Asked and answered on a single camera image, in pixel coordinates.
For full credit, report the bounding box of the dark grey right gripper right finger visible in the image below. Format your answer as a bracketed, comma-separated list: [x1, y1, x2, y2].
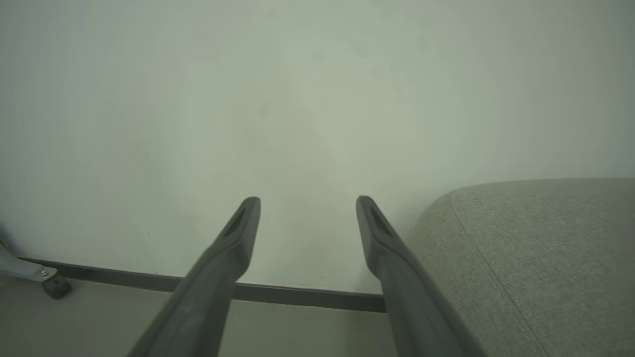
[355, 195, 487, 357]

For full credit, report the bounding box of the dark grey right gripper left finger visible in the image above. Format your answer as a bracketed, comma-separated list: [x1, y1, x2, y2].
[127, 196, 261, 357]

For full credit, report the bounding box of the grey fabric sofa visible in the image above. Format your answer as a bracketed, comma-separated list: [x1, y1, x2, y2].
[406, 178, 635, 357]

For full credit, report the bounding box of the black baseboard strip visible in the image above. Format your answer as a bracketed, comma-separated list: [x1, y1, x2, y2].
[19, 256, 387, 313]

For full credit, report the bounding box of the black round frame foot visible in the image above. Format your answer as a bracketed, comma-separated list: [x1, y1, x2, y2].
[42, 275, 72, 300]

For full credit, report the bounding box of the grey metal frame leg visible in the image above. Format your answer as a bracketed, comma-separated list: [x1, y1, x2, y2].
[0, 239, 58, 284]

